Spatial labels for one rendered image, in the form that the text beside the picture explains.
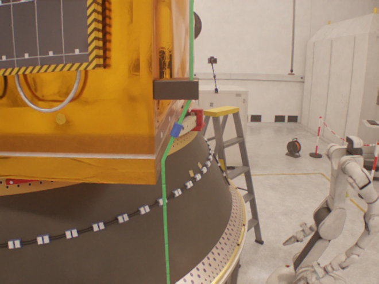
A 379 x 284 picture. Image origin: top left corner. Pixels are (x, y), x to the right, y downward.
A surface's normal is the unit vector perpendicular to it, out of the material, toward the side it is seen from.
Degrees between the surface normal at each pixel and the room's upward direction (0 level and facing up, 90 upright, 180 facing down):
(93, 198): 62
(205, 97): 90
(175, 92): 90
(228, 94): 90
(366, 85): 90
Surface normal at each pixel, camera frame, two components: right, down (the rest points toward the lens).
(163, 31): 0.77, 0.19
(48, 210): 0.41, -0.22
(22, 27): -0.03, 0.28
